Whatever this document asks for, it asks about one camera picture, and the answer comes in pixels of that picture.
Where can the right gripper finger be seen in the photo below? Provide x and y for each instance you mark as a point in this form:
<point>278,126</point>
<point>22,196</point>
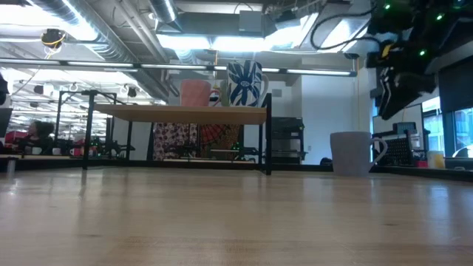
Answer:
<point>391,99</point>

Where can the lavender ceramic mug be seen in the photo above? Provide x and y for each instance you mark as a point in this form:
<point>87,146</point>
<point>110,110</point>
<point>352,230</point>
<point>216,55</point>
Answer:
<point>351,153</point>

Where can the white mug blue floral print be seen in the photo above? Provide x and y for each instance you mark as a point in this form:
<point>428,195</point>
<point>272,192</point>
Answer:
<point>244,85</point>

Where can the green ceramic mug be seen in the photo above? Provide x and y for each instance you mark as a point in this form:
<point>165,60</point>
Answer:
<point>224,94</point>

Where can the pink ceramic mug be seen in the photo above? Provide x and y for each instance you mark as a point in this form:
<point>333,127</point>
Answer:
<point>196,92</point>

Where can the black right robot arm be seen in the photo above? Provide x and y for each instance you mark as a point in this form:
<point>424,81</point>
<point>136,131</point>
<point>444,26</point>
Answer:
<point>406,14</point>

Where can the white framed board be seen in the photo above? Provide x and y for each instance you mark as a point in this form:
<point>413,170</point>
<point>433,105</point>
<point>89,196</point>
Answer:
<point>410,119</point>

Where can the black pegboard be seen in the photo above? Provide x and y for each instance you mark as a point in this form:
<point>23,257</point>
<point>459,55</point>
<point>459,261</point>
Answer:
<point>401,151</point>

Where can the yellow container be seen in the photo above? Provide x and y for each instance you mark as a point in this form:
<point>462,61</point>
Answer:
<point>436,160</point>

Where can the grey ceiling box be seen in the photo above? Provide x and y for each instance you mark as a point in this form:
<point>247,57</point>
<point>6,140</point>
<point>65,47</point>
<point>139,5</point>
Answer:
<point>250,21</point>

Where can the orange mandala cloth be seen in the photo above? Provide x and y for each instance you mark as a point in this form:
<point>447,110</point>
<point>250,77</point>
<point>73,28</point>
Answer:
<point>218,134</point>

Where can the wooden shelf black legs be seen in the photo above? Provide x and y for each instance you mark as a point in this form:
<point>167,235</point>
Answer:
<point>184,114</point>

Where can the long ceiling light bar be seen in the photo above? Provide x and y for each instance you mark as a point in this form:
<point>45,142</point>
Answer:
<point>177,67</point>

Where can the floral patterned cloth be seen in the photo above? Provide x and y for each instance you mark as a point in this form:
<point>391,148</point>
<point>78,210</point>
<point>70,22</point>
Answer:
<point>170,140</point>

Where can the small red mug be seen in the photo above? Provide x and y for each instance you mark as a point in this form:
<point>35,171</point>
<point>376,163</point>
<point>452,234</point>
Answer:
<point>75,152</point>

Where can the person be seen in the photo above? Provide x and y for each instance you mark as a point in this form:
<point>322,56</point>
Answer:
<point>40,131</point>

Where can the silver round air duct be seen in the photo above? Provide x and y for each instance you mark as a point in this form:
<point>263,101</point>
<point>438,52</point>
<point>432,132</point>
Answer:
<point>164,9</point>

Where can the black background station frame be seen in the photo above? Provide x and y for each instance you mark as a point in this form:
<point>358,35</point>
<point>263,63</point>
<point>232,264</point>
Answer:
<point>58,111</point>

